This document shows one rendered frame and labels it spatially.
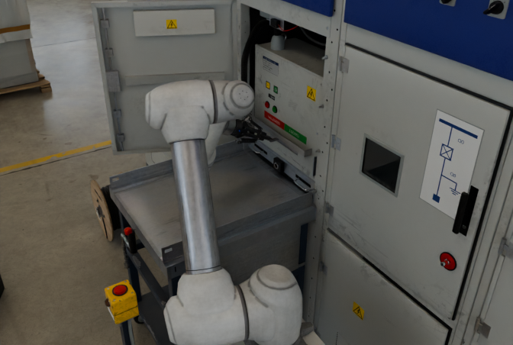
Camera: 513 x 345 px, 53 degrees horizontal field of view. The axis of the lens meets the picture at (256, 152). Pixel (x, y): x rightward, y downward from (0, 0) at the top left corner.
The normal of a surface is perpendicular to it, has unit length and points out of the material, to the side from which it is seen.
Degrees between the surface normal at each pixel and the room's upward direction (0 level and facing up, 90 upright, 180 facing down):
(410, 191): 90
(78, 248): 0
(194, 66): 90
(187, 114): 61
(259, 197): 0
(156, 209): 0
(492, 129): 90
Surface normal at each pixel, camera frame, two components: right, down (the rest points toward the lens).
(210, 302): 0.26, -0.16
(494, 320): -0.84, 0.26
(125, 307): 0.55, 0.42
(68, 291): 0.01, -0.87
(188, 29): 0.15, 0.49
